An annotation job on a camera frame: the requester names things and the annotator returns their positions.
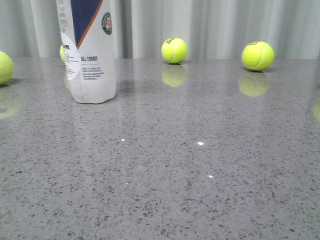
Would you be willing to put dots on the white blue tennis ball can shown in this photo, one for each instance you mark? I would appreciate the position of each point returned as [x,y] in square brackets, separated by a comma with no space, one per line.
[86,34]

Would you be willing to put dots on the centre yellow tennis ball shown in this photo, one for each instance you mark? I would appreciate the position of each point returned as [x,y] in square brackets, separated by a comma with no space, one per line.
[174,50]

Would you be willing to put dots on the right yellow tennis ball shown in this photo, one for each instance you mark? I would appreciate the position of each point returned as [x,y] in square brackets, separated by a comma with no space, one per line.
[257,56]

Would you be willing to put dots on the yellow tennis ball with print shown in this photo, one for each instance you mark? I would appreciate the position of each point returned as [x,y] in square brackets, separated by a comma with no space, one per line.
[61,53]

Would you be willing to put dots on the far-left yellow tennis ball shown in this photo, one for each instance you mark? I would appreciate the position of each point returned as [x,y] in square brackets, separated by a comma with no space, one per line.
[6,68]

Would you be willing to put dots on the grey pleated curtain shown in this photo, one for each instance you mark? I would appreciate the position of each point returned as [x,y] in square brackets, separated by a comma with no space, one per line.
[213,29]

